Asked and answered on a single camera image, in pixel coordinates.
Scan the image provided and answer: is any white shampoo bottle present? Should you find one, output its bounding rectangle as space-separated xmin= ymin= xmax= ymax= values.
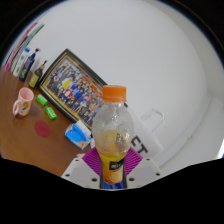
xmin=11 ymin=48 xmax=31 ymax=78

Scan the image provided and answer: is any framed group photo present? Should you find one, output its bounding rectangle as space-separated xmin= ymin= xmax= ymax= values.
xmin=38 ymin=48 xmax=108 ymax=131

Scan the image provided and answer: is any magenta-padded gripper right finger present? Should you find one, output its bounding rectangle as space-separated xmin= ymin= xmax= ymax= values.
xmin=122 ymin=147 xmax=164 ymax=190

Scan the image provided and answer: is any blue tissue pack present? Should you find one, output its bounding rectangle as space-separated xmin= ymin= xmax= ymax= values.
xmin=64 ymin=119 xmax=93 ymax=150

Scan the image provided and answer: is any orange-capped juice bottle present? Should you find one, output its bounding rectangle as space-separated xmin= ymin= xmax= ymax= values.
xmin=91 ymin=84 xmax=136 ymax=190

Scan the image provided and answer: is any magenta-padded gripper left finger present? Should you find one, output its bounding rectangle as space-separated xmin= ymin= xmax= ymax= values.
xmin=60 ymin=147 xmax=103 ymax=190

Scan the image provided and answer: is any flat round red coaster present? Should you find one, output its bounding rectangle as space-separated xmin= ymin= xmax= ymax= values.
xmin=34 ymin=120 xmax=51 ymax=138

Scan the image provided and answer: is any white paper gift bag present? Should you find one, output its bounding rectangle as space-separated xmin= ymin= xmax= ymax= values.
xmin=123 ymin=105 xmax=166 ymax=158

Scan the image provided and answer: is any pink mug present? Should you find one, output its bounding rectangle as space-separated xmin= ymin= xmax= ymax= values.
xmin=12 ymin=87 xmax=35 ymax=117

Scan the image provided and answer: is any dark blue pump bottle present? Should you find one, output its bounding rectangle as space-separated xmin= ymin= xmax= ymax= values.
xmin=18 ymin=48 xmax=41 ymax=83

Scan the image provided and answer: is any dark bottle with yellow label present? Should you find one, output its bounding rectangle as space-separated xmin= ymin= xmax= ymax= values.
xmin=28 ymin=60 xmax=48 ymax=90

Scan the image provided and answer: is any tall white printed box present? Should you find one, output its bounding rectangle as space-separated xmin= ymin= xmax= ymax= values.
xmin=9 ymin=23 xmax=45 ymax=73

